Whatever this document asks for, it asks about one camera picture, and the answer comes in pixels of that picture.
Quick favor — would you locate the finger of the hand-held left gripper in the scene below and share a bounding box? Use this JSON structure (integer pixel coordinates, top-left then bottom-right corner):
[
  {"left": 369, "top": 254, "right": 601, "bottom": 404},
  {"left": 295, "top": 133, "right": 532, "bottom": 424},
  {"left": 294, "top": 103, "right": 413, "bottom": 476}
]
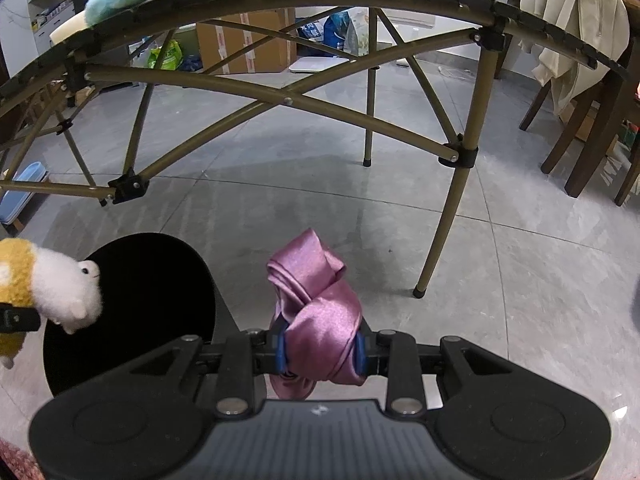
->
[{"left": 0, "top": 304, "right": 42, "bottom": 335}]

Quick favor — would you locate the large cardboard box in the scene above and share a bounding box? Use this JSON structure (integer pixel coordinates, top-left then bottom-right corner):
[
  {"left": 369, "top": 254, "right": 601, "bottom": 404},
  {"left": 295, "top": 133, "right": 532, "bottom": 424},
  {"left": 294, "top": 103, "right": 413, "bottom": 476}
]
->
[{"left": 196, "top": 9, "right": 297, "bottom": 76}]

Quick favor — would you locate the dark wooden cabinet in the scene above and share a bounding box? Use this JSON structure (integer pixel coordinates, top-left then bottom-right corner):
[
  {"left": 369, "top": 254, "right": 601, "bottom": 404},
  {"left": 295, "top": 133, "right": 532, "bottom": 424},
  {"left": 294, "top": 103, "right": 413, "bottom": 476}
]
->
[{"left": 494, "top": 0, "right": 526, "bottom": 80}]

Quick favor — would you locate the white floor scale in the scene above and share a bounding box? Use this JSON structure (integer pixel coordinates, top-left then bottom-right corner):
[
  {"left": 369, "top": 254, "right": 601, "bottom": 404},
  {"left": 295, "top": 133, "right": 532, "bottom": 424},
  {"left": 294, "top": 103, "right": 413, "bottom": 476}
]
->
[{"left": 289, "top": 56, "right": 351, "bottom": 75}]

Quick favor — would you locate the black round bin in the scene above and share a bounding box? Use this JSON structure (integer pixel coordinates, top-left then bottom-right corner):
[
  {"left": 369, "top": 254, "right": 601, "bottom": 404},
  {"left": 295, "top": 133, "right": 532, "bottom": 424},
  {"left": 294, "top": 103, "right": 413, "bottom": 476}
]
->
[{"left": 42, "top": 232, "right": 236, "bottom": 397}]

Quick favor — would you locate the pink fuzzy clothing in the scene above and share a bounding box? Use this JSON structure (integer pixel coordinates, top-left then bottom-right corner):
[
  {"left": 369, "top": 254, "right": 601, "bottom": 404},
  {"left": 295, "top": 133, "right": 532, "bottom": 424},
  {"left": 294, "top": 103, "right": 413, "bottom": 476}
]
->
[{"left": 0, "top": 437, "right": 37, "bottom": 480}]

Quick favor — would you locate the pink satin cloth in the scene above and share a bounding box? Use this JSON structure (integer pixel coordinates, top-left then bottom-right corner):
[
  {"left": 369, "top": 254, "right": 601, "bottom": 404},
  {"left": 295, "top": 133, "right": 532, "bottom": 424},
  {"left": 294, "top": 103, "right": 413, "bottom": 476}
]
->
[{"left": 266, "top": 228, "right": 363, "bottom": 401}]

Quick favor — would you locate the beige jacket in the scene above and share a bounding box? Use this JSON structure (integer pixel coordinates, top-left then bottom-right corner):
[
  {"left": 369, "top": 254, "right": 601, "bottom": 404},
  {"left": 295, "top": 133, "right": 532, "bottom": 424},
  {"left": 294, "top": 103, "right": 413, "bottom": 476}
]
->
[{"left": 520, "top": 0, "right": 632, "bottom": 117}]

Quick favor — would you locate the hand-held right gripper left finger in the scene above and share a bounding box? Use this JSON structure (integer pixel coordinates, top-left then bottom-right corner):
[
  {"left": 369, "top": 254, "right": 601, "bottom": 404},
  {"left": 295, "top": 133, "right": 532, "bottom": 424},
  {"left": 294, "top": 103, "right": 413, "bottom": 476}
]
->
[{"left": 129, "top": 329, "right": 291, "bottom": 420}]

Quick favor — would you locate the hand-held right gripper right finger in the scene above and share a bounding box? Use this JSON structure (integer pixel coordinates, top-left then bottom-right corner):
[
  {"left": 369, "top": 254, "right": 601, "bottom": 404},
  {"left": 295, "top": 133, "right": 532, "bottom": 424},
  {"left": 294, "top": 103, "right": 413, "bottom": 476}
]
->
[{"left": 351, "top": 329, "right": 513, "bottom": 420}]

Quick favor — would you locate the white wall heater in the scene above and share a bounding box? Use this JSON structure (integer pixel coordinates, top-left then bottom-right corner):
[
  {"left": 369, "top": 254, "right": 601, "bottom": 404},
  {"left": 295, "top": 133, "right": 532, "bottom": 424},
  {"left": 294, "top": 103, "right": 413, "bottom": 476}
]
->
[{"left": 387, "top": 9, "right": 436, "bottom": 29}]

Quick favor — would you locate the green plastic bag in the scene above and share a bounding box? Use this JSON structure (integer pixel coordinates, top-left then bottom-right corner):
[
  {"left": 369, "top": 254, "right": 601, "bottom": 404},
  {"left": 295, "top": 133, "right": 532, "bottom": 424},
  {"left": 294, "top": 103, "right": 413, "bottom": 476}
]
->
[{"left": 146, "top": 40, "right": 183, "bottom": 72}]

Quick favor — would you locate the yellow and white plush toy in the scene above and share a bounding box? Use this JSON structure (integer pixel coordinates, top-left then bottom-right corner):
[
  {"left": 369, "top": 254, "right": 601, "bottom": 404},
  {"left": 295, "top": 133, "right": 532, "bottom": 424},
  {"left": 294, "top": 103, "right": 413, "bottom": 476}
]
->
[{"left": 0, "top": 238, "right": 104, "bottom": 371}]

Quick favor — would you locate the khaki folding table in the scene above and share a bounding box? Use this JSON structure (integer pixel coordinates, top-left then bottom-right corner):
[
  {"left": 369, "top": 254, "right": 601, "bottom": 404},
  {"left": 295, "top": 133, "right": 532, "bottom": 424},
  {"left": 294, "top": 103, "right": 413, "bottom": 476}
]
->
[{"left": 0, "top": 0, "right": 633, "bottom": 301}]

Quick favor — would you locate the blue tray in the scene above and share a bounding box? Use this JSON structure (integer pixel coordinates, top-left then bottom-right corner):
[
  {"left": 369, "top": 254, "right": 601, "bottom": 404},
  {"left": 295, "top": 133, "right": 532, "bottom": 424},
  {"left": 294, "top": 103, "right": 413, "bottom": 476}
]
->
[{"left": 0, "top": 161, "right": 49, "bottom": 226}]

